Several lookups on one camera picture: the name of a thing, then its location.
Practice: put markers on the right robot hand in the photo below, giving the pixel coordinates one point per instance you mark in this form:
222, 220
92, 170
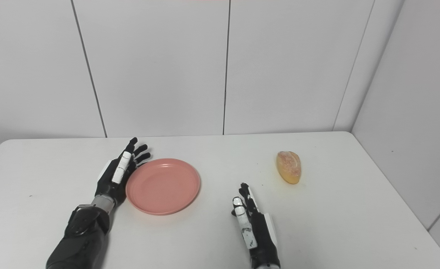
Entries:
256, 228

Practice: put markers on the golden bread roll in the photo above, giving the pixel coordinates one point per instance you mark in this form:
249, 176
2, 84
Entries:
289, 167

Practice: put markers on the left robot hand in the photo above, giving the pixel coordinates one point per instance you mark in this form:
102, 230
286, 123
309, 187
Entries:
119, 172

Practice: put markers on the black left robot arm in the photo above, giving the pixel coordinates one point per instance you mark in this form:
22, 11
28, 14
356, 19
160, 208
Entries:
83, 235

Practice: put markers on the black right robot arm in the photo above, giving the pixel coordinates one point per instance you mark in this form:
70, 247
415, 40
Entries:
266, 267

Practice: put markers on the pink round plate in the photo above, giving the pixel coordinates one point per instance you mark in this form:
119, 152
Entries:
163, 186

